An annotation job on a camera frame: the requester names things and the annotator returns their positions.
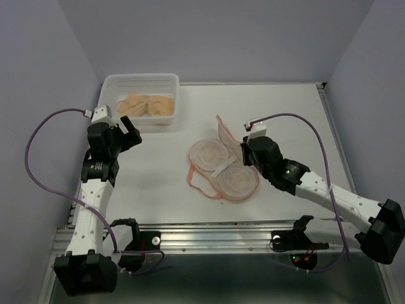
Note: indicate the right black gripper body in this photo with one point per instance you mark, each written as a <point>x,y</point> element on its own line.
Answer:
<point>266,171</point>

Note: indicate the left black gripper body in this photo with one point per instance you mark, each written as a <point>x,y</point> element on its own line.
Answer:
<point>120,141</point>

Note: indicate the floral orange laundry bag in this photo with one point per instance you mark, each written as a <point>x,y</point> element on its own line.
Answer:
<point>219,161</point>

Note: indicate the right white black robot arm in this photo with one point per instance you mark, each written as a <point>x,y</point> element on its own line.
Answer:
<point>381,225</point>

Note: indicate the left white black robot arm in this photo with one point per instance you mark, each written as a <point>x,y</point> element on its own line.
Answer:
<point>84,269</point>

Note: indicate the white perforated plastic basket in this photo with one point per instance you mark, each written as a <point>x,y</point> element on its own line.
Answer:
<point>118,86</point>

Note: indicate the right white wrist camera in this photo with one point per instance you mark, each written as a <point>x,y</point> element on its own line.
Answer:
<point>255,128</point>

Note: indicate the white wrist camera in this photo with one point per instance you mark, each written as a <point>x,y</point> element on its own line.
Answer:
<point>101,114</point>
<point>255,128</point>

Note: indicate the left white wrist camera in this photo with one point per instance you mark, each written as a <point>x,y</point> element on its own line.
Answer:
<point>101,114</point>

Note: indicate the aluminium front rail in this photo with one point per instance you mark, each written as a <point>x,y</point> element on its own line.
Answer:
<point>220,239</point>

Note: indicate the aluminium rail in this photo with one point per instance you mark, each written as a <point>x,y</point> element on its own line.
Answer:
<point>340,149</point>
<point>220,239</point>

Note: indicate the aluminium right side rail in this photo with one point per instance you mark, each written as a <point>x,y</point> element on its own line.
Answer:
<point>340,149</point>

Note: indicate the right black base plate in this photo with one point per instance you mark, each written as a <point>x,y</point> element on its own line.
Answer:
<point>295,239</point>

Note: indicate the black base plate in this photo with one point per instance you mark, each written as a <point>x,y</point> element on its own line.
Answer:
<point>138,240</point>
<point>295,239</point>

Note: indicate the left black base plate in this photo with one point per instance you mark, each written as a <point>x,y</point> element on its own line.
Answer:
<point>138,240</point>

